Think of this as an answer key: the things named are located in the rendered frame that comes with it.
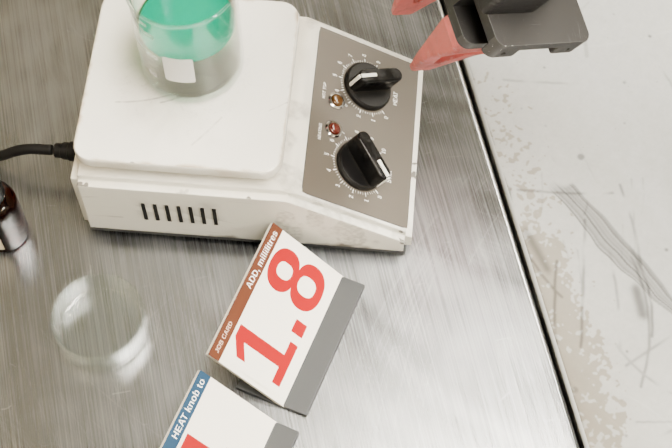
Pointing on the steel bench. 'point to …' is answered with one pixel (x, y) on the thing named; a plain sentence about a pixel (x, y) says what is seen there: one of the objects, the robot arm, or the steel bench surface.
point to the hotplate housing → (242, 187)
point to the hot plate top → (187, 147)
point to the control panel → (396, 122)
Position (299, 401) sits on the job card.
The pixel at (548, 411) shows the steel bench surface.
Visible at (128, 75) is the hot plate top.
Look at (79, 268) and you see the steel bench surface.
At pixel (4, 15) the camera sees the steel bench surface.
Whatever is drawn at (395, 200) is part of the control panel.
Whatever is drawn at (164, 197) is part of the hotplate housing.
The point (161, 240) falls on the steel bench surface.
